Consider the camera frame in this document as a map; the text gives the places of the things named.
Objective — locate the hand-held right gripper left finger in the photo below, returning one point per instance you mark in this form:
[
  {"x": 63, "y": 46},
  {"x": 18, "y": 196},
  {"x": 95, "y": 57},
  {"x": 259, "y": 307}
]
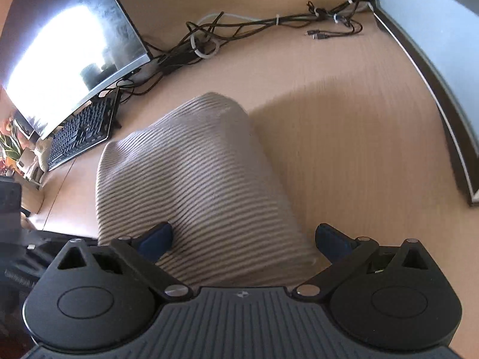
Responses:
[{"x": 157, "y": 240}]

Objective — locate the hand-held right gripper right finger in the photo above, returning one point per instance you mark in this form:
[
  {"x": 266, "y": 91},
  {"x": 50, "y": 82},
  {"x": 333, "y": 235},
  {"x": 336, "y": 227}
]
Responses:
[{"x": 333, "y": 242}]

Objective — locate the white black-striped garment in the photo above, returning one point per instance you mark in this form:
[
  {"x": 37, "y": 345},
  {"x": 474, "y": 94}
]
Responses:
[{"x": 202, "y": 194}]

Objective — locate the black computer keyboard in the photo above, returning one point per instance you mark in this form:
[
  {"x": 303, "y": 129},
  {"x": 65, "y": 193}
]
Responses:
[{"x": 80, "y": 131}]

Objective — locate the curved computer monitor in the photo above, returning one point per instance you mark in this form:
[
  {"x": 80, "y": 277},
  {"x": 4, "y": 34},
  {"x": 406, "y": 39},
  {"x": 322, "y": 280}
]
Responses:
[{"x": 71, "y": 45}]

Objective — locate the grey-backed computer monitor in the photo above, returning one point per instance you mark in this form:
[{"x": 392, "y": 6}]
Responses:
[{"x": 430, "y": 45}]

